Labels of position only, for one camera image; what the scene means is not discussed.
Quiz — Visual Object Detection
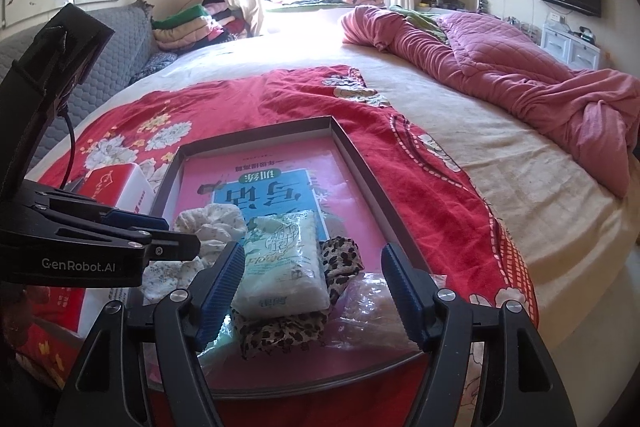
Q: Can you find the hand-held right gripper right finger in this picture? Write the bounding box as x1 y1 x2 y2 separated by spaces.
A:
381 243 578 427

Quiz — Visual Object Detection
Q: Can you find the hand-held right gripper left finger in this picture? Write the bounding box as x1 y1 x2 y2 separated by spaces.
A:
52 241 247 427

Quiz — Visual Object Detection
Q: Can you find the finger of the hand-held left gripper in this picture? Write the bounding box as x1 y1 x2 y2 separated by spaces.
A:
50 219 202 264
22 187 171 233

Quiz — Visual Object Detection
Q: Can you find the brown item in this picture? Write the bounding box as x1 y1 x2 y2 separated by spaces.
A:
327 272 446 353

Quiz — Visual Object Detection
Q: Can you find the white floral cloth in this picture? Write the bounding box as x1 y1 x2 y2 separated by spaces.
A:
141 203 249 305

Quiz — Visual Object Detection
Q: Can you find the white tissue packet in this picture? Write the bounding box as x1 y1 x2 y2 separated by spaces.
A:
231 209 332 320

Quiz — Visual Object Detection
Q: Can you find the leopard print cloth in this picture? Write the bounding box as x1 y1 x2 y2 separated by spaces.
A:
232 237 366 360

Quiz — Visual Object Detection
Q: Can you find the red and white box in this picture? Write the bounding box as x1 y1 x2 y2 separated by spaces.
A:
30 162 158 338

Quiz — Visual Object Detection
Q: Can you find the pink book with blue label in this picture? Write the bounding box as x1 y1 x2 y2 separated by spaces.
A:
165 134 431 388

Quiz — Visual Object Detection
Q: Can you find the grey quilted sofa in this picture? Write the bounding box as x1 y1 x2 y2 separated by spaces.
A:
0 4 176 168

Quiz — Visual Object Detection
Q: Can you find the beige bed sheet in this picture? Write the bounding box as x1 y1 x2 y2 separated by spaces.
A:
107 7 640 388

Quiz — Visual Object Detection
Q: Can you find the red floral blanket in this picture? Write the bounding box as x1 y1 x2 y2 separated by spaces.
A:
0 64 541 427

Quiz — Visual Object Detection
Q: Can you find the stack of folded clothes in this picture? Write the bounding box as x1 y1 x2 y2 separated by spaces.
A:
151 0 251 54

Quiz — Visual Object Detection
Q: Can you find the pink quilt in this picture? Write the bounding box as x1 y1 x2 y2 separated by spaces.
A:
340 5 640 198

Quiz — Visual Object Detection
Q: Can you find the green cloth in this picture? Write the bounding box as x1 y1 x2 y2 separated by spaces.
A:
390 5 451 42

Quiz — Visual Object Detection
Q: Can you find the white drawer cabinet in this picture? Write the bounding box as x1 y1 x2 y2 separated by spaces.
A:
540 21 601 70

